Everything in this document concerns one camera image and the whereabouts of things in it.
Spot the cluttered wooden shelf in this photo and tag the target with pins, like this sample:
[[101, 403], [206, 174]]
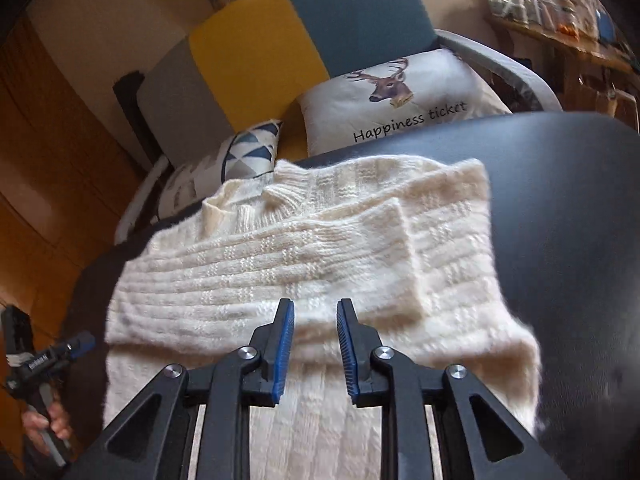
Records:
[[565, 42]]

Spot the grey yellow blue sofa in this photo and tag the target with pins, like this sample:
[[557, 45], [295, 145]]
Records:
[[250, 45]]

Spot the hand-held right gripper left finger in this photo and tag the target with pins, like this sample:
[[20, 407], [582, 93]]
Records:
[[282, 350]]

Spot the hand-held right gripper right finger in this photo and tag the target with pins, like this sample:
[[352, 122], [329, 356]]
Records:
[[347, 355]]

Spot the blue triangle patterned pillow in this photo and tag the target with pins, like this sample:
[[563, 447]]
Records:
[[250, 152]]

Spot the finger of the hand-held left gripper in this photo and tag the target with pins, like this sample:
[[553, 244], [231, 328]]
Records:
[[80, 346]]

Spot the blue container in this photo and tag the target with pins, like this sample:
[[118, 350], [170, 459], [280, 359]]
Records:
[[606, 26]]

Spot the person's left hand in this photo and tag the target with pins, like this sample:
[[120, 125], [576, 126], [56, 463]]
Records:
[[61, 420]]

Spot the cream knitted sweater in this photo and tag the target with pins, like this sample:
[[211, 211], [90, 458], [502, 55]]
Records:
[[300, 260]]

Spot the white deer print pillow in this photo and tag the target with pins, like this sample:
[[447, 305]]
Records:
[[425, 90]]

